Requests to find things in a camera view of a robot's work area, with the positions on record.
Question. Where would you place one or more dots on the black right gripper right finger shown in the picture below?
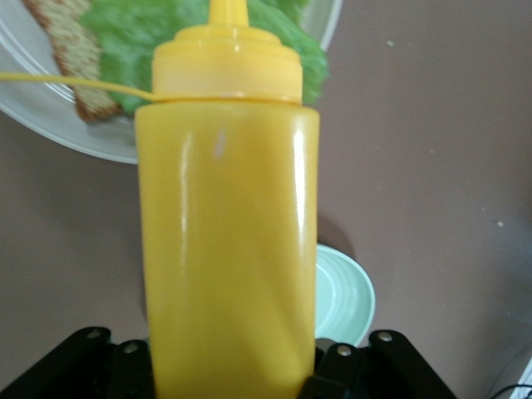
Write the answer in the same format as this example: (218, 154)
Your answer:
(374, 370)

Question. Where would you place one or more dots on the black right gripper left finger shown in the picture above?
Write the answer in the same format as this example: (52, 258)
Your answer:
(75, 365)

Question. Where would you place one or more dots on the yellow mustard squeeze bottle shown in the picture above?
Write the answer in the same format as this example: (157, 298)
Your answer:
(228, 228)

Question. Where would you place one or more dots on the brown bread slice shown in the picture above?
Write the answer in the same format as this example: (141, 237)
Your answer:
(75, 54)

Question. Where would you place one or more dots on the green lettuce leaf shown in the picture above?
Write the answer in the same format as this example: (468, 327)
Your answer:
(124, 25)

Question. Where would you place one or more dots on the mint green plate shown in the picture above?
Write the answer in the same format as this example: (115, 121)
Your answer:
(345, 291)

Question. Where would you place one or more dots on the beige plate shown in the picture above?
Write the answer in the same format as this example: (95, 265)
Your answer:
(41, 112)

